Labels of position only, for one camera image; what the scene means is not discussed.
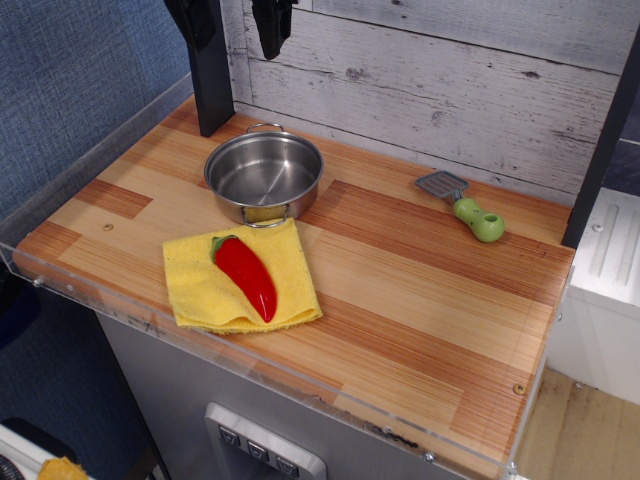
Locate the stainless steel pot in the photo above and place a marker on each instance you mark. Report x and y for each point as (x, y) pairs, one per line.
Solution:
(265, 176)

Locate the white side cabinet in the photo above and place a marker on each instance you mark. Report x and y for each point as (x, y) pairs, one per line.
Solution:
(596, 338)

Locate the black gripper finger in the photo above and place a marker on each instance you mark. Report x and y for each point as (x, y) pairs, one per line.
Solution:
(273, 20)
(194, 19)

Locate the black right vertical post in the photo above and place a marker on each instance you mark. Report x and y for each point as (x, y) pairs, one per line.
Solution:
(612, 129)

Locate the green handled grey spatula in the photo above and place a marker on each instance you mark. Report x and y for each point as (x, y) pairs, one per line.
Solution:
(486, 227)

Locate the silver toy fridge cabinet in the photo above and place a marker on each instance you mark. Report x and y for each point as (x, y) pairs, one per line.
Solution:
(172, 386)

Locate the red toy chili pepper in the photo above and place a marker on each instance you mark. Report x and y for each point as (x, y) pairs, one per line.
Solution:
(247, 271)

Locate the black vertical post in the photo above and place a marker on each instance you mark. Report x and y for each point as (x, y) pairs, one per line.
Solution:
(612, 129)
(211, 79)

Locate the yellow cloth napkin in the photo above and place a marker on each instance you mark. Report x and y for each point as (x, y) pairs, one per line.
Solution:
(202, 296)

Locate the silver dispenser button panel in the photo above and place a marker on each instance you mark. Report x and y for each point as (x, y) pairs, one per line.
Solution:
(262, 445)

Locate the black left vertical post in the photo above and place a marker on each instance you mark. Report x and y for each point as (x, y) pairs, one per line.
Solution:
(211, 79)

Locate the yellow object bottom left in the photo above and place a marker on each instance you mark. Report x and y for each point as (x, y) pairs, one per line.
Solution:
(61, 469)

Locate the clear acrylic guard rail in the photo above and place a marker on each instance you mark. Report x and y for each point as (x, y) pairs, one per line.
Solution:
(427, 333)

